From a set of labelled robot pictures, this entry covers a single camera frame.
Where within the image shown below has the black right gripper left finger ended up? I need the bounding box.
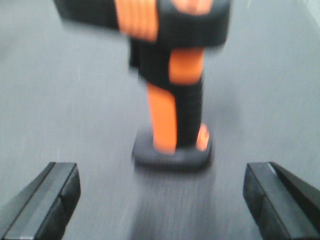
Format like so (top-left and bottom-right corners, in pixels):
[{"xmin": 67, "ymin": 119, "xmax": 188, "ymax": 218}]
[{"xmin": 0, "ymin": 162, "xmax": 81, "ymax": 240}]

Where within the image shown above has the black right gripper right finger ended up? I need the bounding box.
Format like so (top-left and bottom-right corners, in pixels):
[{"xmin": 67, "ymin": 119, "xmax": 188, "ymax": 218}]
[{"xmin": 243, "ymin": 162, "xmax": 320, "ymax": 240}]

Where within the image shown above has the orange black barcode scanner gun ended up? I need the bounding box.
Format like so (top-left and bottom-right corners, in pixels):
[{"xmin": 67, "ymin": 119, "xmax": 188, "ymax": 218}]
[{"xmin": 55, "ymin": 0, "xmax": 232, "ymax": 171}]

